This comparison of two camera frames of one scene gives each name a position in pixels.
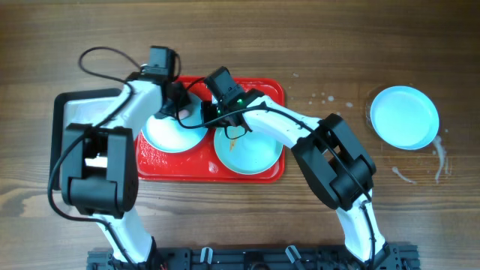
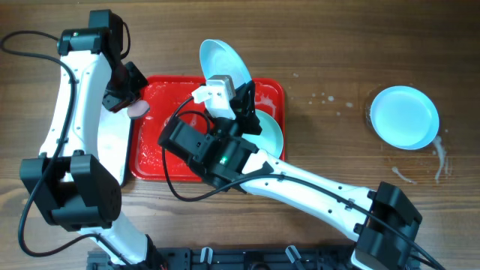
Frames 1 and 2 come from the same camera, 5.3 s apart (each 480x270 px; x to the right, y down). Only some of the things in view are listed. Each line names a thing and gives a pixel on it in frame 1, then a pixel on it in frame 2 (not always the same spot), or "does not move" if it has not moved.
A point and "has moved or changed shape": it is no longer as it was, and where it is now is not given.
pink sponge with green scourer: x=183 y=114 has moved or changed shape
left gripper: x=174 y=106 to x=125 y=87
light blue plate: x=404 y=118 does not move
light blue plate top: x=167 y=134 to x=219 y=60
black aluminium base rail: x=393 y=258 does not move
